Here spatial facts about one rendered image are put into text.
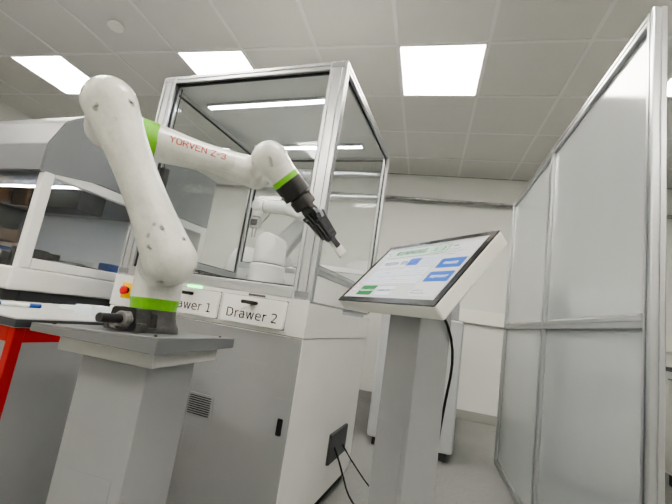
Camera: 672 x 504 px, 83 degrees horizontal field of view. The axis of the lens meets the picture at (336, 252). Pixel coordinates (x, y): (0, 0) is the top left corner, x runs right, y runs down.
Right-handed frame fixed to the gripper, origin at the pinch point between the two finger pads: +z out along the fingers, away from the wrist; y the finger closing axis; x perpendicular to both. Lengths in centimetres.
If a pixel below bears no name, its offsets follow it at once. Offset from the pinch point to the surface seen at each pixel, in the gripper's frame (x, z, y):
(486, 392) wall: -129, 282, 201
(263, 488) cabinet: 67, 55, 31
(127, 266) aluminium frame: 50, -40, 96
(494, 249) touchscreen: -19.0, 20.8, -38.4
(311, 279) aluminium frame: 4.8, 9.0, 27.2
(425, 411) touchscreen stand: 18, 49, -20
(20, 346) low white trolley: 86, -35, 35
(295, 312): 17.2, 15.1, 30.5
